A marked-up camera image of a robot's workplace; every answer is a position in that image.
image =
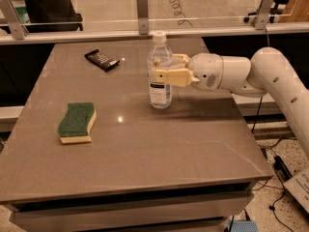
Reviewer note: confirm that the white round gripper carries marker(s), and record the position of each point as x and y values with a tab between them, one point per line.
206	71

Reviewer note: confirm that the clear blue-label plastic bottle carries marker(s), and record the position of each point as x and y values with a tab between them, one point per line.
159	60

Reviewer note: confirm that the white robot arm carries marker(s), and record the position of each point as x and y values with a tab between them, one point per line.
267	72

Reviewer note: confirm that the black snack wrapper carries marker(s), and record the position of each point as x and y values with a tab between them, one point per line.
101	60

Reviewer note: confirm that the green yellow sponge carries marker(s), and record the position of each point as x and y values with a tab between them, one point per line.
76	125

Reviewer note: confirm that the far right office chair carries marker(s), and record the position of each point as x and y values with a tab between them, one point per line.
273	12

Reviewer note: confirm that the black power adapter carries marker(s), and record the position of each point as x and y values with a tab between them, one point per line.
280	165

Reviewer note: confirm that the grey cabinet drawers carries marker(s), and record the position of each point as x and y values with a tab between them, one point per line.
201	209

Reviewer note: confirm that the white printed sign board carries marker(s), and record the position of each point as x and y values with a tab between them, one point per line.
298	187

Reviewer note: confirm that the blue foot pedal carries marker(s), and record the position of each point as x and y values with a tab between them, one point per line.
243	226

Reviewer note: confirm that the centre metal glass bracket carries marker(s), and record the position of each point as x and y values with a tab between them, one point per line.
143	18

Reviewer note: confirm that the metal glass bracket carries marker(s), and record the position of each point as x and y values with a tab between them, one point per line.
143	18
18	31
262	14

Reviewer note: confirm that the right metal glass bracket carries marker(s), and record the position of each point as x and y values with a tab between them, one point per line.
262	14

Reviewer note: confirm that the left metal glass bracket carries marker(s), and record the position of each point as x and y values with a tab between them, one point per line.
18	31

